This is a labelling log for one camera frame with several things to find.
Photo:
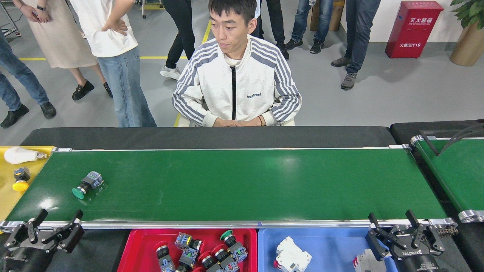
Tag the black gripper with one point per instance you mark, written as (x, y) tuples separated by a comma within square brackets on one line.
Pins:
[(26, 260), (416, 262)]

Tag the white circuit breaker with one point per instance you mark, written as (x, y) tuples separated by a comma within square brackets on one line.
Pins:
[(368, 262), (293, 257)]

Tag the yellow push button switch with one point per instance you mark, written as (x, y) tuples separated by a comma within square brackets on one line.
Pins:
[(20, 179)]

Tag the yellow plastic tray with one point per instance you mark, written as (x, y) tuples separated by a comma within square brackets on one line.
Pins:
[(7, 207)]

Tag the blue plastic tray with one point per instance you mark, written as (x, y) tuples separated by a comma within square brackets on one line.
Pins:
[(332, 249)]

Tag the short green conveyor belt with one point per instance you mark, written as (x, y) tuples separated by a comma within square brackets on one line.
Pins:
[(453, 173)]

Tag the red plastic tray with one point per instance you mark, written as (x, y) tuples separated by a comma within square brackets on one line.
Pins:
[(140, 253)]

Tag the long green conveyor belt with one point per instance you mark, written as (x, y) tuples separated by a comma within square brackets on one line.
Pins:
[(245, 185)]

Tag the seated person's left hand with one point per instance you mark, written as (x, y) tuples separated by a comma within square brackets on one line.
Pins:
[(249, 122)]

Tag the seated person's right hand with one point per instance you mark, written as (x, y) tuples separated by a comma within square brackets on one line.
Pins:
[(225, 122)]

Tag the white light bulb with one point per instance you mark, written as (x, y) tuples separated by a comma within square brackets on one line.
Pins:
[(20, 155)]

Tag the standing person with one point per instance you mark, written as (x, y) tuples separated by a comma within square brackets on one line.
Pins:
[(19, 83), (302, 19), (181, 34), (359, 34), (56, 37), (274, 22), (121, 83)]

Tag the metal rack on casters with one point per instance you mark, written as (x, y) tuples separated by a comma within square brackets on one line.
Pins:
[(17, 34)]

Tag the potted plant in tan pot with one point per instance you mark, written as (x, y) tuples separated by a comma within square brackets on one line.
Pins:
[(467, 47)]

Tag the red fire extinguisher box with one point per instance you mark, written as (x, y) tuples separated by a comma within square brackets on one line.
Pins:
[(414, 30)]

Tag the seated person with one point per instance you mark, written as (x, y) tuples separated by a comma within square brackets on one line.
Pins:
[(245, 83)]

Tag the brown cardboard box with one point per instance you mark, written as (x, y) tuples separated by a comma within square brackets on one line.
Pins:
[(336, 17)]

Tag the white stand on wheels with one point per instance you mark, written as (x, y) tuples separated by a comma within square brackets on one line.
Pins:
[(143, 15)]

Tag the black angled bracket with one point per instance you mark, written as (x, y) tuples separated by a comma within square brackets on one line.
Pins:
[(429, 142)]

